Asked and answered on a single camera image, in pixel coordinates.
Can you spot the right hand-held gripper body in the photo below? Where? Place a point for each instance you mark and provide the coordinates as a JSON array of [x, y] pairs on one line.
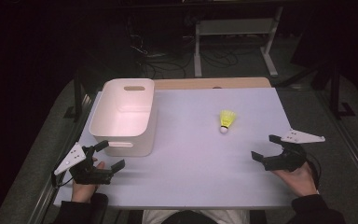
[[287, 160]]

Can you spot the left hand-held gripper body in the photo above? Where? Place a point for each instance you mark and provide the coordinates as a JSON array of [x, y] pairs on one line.
[[85, 174]]

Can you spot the white plastic storage bin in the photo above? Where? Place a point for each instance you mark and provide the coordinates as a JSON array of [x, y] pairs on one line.
[[121, 104]]

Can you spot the yellow shuttlecock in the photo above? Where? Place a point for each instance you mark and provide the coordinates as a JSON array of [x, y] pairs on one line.
[[227, 119]]

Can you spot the person's left hand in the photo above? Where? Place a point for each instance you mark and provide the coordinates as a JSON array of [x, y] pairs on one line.
[[82, 192]]

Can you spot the person's right hand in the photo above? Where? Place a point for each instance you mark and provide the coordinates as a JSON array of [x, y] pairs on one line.
[[301, 182]]

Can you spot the black metal stand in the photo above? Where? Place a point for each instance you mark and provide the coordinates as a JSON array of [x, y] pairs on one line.
[[335, 90], [78, 96]]

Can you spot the person's light trousers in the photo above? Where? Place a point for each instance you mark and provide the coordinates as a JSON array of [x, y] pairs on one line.
[[155, 217]]

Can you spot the person's black top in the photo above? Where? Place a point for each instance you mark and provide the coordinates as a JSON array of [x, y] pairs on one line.
[[189, 218]]

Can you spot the light wooden board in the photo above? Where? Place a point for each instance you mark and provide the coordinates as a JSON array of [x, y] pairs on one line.
[[199, 83]]

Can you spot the metal frame rail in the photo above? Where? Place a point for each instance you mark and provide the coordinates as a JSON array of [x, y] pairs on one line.
[[349, 138], [48, 186]]

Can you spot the white metal table frame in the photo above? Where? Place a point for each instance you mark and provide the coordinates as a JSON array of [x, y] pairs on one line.
[[230, 27]]

